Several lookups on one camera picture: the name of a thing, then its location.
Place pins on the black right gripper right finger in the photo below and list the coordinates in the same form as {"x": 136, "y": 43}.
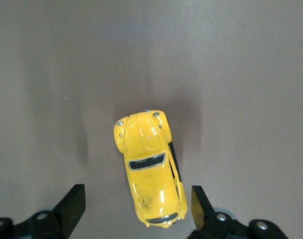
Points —
{"x": 202, "y": 211}

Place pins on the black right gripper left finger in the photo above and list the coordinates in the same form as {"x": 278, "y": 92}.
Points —
{"x": 69, "y": 211}

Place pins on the yellow beetle toy car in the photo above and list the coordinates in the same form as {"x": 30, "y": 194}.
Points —
{"x": 151, "y": 184}

